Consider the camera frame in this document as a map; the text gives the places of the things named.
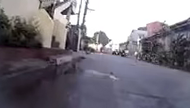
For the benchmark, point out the tree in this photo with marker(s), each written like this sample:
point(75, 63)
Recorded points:
point(101, 38)

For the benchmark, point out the vehicle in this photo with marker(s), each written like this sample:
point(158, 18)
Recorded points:
point(120, 52)

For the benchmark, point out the utility pole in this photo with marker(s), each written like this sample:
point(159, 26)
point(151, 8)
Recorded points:
point(78, 16)
point(83, 22)

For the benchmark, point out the concrete kerb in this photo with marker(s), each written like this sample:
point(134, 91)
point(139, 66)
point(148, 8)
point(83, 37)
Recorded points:
point(60, 59)

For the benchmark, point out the grey asphalt road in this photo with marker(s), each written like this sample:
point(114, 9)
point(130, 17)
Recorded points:
point(122, 93)

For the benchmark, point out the row of buildings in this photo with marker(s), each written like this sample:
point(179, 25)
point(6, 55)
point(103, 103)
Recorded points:
point(175, 37)

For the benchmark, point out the reddish raised pavement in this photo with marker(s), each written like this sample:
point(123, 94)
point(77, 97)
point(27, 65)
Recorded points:
point(12, 57)

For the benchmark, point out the green bushes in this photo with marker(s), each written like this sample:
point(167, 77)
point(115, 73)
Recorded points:
point(8, 28)

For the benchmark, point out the cream wall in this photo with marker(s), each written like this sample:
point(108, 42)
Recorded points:
point(50, 30)

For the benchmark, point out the plants along wall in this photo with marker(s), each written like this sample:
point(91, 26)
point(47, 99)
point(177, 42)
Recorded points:
point(176, 53)

